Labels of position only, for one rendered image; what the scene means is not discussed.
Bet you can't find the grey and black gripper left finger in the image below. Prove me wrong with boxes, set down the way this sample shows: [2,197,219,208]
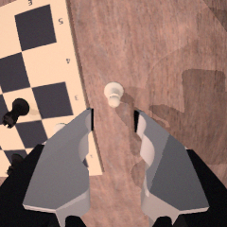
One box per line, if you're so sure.
[0,107,94,227]

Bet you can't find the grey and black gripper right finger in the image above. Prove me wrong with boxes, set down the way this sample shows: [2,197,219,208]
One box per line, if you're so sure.
[133,110,227,227]

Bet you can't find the black and cream chessboard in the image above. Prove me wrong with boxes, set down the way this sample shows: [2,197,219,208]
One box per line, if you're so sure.
[0,0,87,177]

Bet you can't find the black chess piece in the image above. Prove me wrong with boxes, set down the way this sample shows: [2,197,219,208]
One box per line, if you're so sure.
[2,97,29,129]

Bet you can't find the black chess pawn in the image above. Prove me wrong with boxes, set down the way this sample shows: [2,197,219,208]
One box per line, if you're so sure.
[7,153,24,175]

